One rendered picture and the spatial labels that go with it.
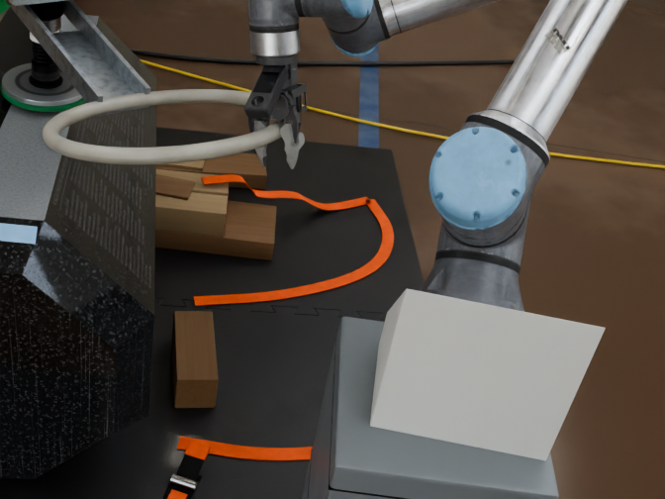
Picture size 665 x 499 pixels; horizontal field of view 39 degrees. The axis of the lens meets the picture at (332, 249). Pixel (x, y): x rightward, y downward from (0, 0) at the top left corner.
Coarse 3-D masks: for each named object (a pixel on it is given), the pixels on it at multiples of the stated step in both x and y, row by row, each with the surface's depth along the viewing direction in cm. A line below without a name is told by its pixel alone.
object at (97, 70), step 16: (32, 16) 216; (80, 16) 221; (32, 32) 218; (48, 32) 211; (64, 32) 221; (80, 32) 223; (96, 32) 215; (48, 48) 212; (64, 48) 216; (80, 48) 217; (96, 48) 218; (112, 48) 211; (64, 64) 206; (80, 64) 211; (96, 64) 213; (112, 64) 212; (128, 64) 207; (80, 80) 201; (96, 80) 207; (112, 80) 209; (128, 80) 207; (96, 96) 195; (112, 96) 204; (112, 112) 199
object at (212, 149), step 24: (120, 96) 199; (144, 96) 201; (168, 96) 203; (192, 96) 203; (216, 96) 202; (240, 96) 199; (72, 120) 188; (48, 144) 171; (72, 144) 165; (216, 144) 163; (240, 144) 165; (264, 144) 170
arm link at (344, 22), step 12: (300, 0) 162; (312, 0) 161; (324, 0) 160; (336, 0) 160; (348, 0) 159; (360, 0) 160; (372, 0) 166; (300, 12) 163; (312, 12) 163; (324, 12) 162; (336, 12) 162; (348, 12) 161; (360, 12) 161; (336, 24) 166; (348, 24) 166; (360, 24) 168
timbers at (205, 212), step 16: (176, 176) 338; (192, 176) 339; (192, 192) 331; (208, 192) 334; (224, 192) 335; (160, 208) 322; (176, 208) 322; (192, 208) 324; (208, 208) 325; (224, 208) 327; (160, 224) 326; (176, 224) 326; (192, 224) 326; (208, 224) 326; (224, 224) 327
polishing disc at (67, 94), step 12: (12, 72) 238; (24, 72) 239; (60, 72) 242; (12, 84) 234; (24, 84) 234; (12, 96) 230; (24, 96) 230; (36, 96) 231; (48, 96) 232; (60, 96) 233; (72, 96) 234
